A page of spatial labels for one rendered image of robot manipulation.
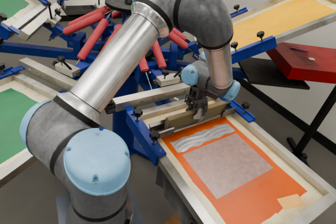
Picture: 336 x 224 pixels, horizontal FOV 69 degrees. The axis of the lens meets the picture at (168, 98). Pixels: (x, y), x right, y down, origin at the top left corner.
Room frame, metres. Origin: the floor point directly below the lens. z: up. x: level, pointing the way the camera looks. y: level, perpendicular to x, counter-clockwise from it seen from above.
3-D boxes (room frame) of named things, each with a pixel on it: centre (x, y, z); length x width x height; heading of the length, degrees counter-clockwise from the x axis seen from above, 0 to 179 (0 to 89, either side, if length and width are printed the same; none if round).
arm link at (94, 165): (0.30, 0.11, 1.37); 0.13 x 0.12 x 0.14; 58
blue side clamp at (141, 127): (0.81, 0.08, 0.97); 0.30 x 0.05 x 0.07; 37
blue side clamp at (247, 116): (1.14, -0.37, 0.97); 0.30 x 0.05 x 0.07; 37
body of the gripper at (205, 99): (0.94, -0.13, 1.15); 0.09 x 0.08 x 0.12; 127
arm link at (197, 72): (0.85, -0.10, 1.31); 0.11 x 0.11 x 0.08; 58
